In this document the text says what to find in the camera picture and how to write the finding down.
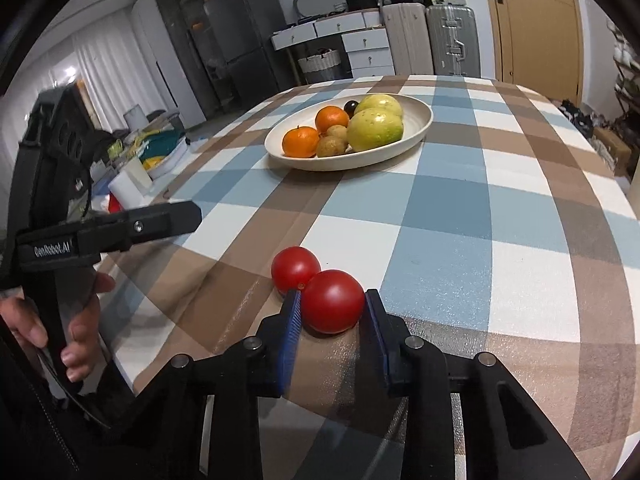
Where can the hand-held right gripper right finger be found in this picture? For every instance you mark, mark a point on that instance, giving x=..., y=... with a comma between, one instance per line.
x=376, y=332

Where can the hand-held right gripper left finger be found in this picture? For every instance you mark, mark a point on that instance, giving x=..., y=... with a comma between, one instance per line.
x=290, y=345

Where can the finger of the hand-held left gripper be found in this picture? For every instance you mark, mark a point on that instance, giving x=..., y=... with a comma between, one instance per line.
x=150, y=222

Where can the red tomato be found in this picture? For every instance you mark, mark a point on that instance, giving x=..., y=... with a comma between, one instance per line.
x=332, y=302
x=295, y=267

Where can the orange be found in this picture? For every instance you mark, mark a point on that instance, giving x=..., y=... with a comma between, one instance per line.
x=331, y=117
x=300, y=142

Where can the brown round fruit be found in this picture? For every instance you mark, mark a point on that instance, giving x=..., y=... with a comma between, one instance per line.
x=338, y=132
x=331, y=147

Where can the yellow guava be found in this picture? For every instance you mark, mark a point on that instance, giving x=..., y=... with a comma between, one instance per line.
x=375, y=131

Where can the cream round plate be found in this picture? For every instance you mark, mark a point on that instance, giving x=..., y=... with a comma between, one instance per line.
x=415, y=115

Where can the dark purple plum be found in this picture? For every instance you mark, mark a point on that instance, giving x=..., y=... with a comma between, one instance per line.
x=350, y=108

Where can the person's left forearm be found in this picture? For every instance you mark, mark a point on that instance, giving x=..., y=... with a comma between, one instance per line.
x=30, y=435

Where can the person's left hand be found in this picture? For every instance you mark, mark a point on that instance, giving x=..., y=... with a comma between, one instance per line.
x=80, y=340

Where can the white paper roll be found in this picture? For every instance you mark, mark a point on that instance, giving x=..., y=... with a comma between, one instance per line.
x=124, y=187

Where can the white basin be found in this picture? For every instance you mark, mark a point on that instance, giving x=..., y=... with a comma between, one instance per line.
x=167, y=157

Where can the checked tablecloth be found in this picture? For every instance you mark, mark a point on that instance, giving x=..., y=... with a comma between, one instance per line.
x=450, y=260

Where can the white curtain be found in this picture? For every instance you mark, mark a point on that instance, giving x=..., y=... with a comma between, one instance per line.
x=115, y=75

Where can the dark refrigerator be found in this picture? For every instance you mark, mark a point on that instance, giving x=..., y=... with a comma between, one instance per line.
x=245, y=40

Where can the green guava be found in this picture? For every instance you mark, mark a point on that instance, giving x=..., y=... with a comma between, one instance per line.
x=382, y=103

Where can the wicker basket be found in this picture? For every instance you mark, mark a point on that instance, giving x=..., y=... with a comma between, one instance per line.
x=320, y=67

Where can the white drawer cabinet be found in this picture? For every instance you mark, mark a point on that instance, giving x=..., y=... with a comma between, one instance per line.
x=367, y=47

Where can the beige suitcase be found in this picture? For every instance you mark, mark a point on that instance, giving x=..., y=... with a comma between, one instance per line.
x=407, y=40

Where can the cardboard box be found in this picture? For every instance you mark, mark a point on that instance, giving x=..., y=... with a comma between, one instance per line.
x=611, y=150

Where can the silver suitcase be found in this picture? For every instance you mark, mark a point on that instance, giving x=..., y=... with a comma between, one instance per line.
x=452, y=40

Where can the wooden door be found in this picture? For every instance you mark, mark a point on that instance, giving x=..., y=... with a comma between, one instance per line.
x=540, y=35

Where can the shoe rack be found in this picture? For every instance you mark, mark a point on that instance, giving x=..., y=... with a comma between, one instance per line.
x=625, y=75

